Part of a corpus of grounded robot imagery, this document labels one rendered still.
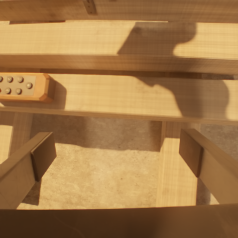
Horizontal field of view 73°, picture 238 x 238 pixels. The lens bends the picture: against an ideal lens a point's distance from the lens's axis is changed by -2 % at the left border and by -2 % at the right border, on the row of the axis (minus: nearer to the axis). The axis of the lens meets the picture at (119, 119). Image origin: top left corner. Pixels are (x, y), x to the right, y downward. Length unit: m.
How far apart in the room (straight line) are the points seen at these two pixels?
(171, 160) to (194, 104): 0.18
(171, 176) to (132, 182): 0.16
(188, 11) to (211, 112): 0.32
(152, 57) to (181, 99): 0.13
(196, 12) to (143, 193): 0.60
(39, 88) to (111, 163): 0.35
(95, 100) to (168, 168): 0.28
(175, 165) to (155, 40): 0.35
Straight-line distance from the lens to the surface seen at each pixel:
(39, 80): 0.46
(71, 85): 0.46
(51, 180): 0.71
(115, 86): 0.43
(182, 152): 0.17
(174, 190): 0.54
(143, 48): 0.47
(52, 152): 0.17
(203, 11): 0.62
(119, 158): 0.61
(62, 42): 0.53
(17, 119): 0.67
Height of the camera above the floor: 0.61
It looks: 80 degrees down
